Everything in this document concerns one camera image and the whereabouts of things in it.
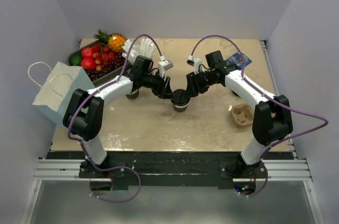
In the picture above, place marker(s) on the light blue paper bag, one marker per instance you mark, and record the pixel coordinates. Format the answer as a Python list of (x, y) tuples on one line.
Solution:
[(54, 95)]

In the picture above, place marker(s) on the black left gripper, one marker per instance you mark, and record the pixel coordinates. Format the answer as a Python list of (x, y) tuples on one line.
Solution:
[(161, 89)]

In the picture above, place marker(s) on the pineapple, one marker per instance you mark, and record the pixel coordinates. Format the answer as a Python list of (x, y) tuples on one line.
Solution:
[(113, 41)]

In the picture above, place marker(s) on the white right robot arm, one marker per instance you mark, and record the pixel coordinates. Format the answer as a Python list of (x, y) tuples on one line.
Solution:
[(272, 120)]

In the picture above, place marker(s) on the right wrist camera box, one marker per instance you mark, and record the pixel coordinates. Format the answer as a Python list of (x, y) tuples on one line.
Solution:
[(194, 62)]

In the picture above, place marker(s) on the stack of paper cups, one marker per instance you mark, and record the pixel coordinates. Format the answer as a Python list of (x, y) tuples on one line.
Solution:
[(133, 95)]

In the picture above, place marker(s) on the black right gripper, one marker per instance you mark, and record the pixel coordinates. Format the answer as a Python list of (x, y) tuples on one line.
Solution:
[(194, 87)]

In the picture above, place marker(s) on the red apple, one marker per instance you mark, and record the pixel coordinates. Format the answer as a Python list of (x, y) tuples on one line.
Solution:
[(87, 52), (88, 63)]

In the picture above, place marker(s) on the blue card package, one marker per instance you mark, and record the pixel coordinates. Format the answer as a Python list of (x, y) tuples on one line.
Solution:
[(238, 60)]

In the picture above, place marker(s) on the cardboard cup carrier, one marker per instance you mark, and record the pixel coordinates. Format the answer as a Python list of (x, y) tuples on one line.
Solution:
[(242, 114)]

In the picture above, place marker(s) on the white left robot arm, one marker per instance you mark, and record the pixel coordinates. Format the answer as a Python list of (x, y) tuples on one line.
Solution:
[(84, 115)]

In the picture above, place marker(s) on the white paper coffee cup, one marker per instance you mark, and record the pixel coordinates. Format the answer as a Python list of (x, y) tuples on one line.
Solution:
[(180, 108)]

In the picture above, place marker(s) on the black plastic cup lid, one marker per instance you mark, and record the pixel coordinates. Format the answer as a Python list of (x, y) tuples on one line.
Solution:
[(180, 98)]

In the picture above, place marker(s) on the dark purple grape bunch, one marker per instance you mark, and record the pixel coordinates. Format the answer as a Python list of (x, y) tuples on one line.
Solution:
[(111, 61)]

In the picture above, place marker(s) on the green lime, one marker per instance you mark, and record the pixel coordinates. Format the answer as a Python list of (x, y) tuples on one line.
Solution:
[(76, 60)]

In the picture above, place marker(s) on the grey fruit tray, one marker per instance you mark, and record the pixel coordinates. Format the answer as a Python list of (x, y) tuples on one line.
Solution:
[(98, 50)]

